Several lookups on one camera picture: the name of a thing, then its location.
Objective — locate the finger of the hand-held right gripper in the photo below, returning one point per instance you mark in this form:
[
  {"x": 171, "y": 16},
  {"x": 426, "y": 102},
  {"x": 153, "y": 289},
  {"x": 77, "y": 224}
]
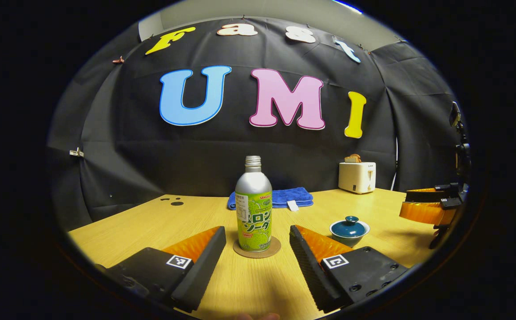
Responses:
[
  {"x": 426, "y": 213},
  {"x": 426, "y": 194}
]

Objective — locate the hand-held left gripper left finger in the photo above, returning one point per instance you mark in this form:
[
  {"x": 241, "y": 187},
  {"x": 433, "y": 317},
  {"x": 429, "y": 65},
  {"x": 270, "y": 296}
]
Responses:
[{"x": 202, "y": 271}]

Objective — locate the toast slice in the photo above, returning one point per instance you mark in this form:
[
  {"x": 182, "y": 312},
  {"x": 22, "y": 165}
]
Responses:
[{"x": 352, "y": 158}]

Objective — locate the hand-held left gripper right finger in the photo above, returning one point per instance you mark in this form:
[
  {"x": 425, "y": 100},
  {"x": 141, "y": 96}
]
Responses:
[{"x": 310, "y": 271}]

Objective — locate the red cloth clip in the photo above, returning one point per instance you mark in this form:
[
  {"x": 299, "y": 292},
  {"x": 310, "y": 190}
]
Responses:
[{"x": 117, "y": 60}]

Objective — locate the white teal teacup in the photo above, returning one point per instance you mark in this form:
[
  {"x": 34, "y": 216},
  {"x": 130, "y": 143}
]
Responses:
[{"x": 349, "y": 242}]

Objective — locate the black backdrop cloth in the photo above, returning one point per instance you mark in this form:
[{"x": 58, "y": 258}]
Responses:
[{"x": 151, "y": 155}]

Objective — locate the blue folded towel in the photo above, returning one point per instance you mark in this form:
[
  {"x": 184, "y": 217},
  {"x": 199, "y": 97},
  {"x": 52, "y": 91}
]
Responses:
[{"x": 293, "y": 195}]

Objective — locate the white metal clip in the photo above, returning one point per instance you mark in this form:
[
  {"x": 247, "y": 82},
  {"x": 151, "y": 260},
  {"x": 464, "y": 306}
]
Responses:
[{"x": 76, "y": 153}]

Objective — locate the silver green label water bottle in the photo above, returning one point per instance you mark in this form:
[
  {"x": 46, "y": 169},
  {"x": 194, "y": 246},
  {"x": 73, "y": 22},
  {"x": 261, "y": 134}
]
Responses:
[{"x": 253, "y": 186}]

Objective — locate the white toaster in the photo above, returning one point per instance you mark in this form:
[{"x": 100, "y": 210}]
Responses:
[{"x": 356, "y": 178}]

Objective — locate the round brown coaster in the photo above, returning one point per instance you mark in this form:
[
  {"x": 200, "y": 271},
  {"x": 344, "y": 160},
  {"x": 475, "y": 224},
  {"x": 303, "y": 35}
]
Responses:
[{"x": 275, "y": 247}]

